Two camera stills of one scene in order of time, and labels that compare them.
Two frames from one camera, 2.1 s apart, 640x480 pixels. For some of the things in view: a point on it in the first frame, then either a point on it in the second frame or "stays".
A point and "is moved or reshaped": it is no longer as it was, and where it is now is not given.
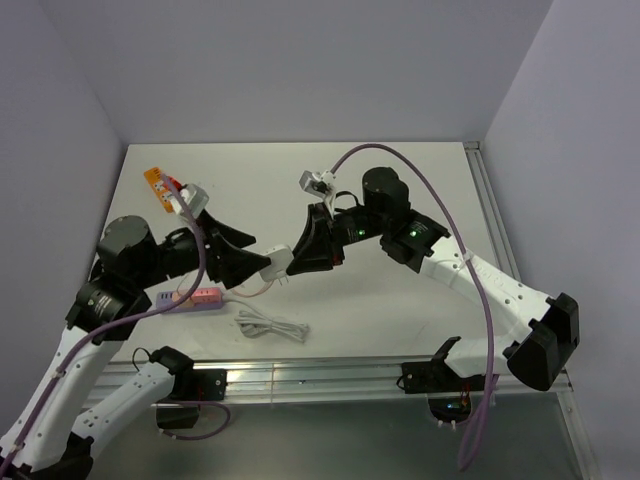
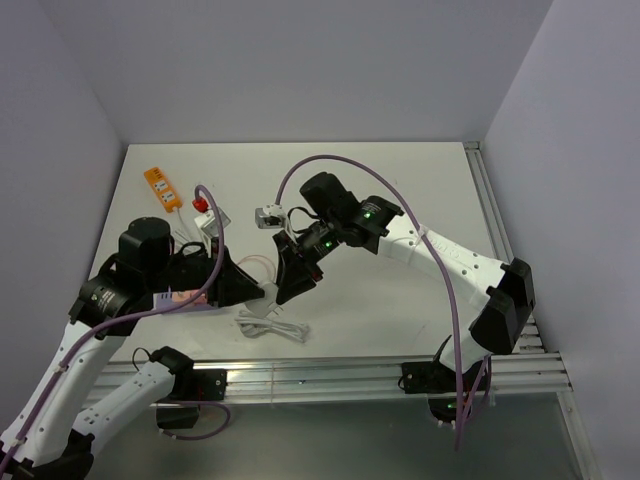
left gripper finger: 229,266 to 233,284
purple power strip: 165,300 stays
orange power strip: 153,176 stays
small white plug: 281,257 is moved or reshaped
